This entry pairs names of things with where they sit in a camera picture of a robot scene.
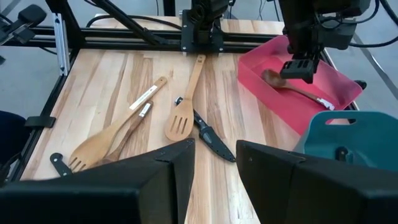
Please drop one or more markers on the dark wooden spoon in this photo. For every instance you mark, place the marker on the dark wooden spoon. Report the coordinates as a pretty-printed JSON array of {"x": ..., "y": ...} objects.
[
  {"x": 273, "y": 79},
  {"x": 130, "y": 130}
]

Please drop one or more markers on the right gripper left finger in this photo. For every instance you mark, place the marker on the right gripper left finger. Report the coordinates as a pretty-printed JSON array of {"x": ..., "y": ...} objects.
[{"x": 93, "y": 199}]

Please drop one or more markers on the black sheathed knife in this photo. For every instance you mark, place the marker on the black sheathed knife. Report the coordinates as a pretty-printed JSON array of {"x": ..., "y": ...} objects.
[{"x": 214, "y": 143}]

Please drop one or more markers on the dark blue chair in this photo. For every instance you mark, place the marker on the dark blue chair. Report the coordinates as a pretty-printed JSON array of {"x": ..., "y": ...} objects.
[{"x": 11, "y": 137}]

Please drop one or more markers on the light wooden slotted spatula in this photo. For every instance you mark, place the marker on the light wooden slotted spatula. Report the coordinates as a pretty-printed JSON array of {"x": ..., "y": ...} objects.
[{"x": 182, "y": 121}]

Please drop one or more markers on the teal plastic bin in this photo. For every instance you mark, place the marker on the teal plastic bin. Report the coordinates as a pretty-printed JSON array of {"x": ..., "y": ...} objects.
[{"x": 373, "y": 140}]

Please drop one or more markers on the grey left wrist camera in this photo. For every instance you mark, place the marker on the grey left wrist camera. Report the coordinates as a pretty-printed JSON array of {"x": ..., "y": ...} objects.
[{"x": 339, "y": 35}]

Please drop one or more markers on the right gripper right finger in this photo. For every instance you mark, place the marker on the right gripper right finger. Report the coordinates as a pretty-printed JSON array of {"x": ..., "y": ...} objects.
[{"x": 311, "y": 193}]

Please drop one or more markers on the long labelled wooden fork spatula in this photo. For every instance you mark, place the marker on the long labelled wooden fork spatula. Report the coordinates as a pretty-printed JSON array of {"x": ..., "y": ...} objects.
[{"x": 102, "y": 143}]

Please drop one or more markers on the black bracket mount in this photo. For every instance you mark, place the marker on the black bracket mount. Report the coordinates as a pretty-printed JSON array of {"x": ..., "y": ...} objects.
[{"x": 25, "y": 21}]

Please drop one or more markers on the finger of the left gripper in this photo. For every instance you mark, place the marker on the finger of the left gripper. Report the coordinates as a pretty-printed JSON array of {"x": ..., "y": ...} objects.
[
  {"x": 309, "y": 71},
  {"x": 290, "y": 71}
]

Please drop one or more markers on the black table edge clip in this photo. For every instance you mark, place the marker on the black table edge clip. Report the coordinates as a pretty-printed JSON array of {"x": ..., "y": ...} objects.
[{"x": 40, "y": 122}]

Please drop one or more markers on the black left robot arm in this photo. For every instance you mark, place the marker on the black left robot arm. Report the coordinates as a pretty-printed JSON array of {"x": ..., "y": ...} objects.
[{"x": 202, "y": 31}]

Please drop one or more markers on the pink plastic bin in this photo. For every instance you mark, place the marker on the pink plastic bin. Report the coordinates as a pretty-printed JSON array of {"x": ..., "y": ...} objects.
[{"x": 280, "y": 105}]

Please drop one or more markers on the silver aluminium extrusion post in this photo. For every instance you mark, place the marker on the silver aluminium extrusion post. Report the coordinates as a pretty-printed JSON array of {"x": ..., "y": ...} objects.
[{"x": 61, "y": 43}]

